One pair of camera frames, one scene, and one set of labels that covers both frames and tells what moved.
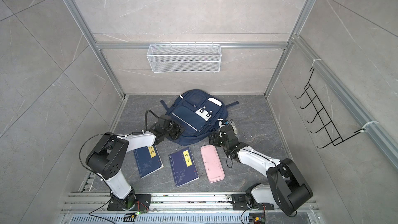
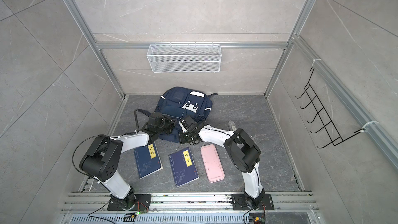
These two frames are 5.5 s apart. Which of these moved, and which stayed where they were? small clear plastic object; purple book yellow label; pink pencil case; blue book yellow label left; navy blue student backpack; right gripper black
Moved: right gripper black; navy blue student backpack
Stayed: pink pencil case; purple book yellow label; blue book yellow label left; small clear plastic object
